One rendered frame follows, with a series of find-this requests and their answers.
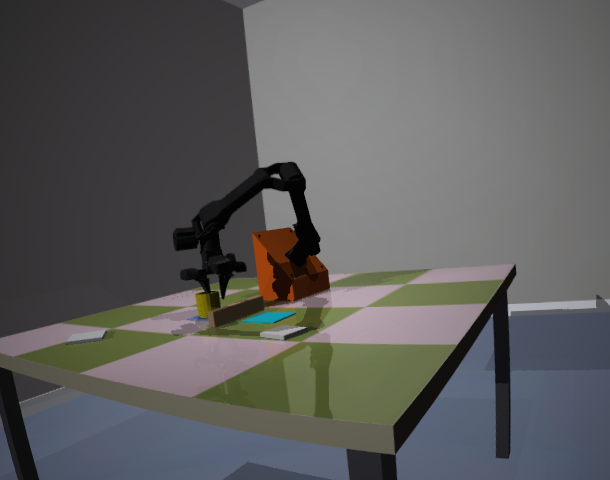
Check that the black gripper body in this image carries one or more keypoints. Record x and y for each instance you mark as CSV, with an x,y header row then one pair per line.
x,y
193,273

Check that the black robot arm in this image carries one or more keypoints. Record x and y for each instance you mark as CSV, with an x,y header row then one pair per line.
x,y
216,215

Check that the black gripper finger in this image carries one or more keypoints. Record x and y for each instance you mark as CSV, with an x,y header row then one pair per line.
x,y
223,281
205,284

